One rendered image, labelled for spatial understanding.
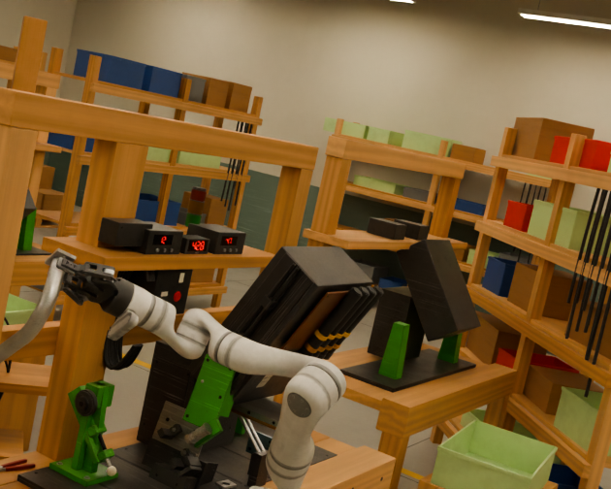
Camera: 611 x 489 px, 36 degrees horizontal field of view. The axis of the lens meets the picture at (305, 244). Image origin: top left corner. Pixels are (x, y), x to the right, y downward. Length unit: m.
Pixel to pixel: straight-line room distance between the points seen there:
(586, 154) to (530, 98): 6.16
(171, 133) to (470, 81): 9.33
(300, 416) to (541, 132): 4.66
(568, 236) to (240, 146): 2.78
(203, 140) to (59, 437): 1.02
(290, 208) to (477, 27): 8.77
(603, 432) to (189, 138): 2.73
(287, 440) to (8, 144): 1.09
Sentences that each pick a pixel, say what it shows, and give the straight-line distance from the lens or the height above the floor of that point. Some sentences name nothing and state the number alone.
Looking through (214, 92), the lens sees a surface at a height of 2.14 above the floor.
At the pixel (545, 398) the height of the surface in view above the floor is 0.80.
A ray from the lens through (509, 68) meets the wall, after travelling 11.93.
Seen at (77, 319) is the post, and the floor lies 1.31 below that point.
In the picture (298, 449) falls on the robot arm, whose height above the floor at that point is 1.39.
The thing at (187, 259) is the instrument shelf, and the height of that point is 1.53.
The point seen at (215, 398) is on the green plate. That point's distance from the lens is 2.86.
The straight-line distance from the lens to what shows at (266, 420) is 2.91.
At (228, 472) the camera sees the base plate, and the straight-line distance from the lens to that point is 3.07.
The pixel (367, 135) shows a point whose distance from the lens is 12.06.
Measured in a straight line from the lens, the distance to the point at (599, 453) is 4.91.
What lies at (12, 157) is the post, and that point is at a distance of 2.51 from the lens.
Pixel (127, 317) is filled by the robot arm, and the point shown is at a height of 1.57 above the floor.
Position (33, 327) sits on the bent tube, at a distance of 1.85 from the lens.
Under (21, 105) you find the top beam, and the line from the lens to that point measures 2.50.
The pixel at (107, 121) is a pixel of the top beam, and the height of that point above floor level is 1.90.
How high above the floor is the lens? 2.01
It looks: 7 degrees down
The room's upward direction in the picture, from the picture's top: 12 degrees clockwise
